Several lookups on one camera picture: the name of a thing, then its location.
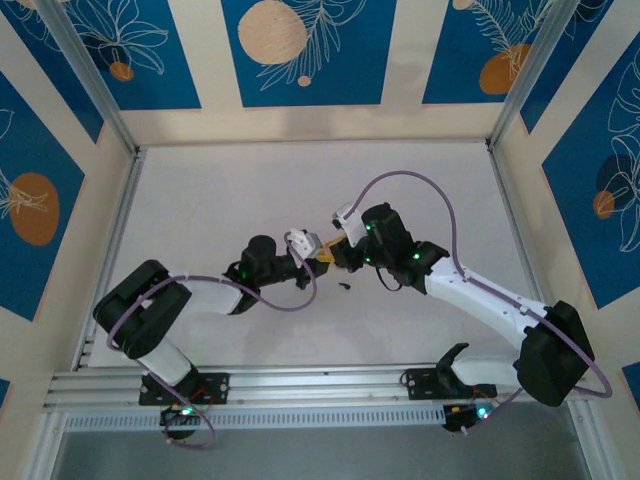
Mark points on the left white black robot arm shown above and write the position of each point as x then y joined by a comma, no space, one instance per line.
210,295

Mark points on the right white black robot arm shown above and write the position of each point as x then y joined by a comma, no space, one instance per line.
480,300

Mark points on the circuit board with green LED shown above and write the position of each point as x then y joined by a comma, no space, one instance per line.
186,411

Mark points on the right controller board green light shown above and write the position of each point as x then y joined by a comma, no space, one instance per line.
480,412

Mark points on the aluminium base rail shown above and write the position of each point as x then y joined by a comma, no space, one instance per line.
320,385

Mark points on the aluminium side rail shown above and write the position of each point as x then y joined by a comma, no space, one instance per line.
522,235
121,225

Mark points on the aluminium frame post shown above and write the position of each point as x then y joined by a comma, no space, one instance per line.
532,75
91,75

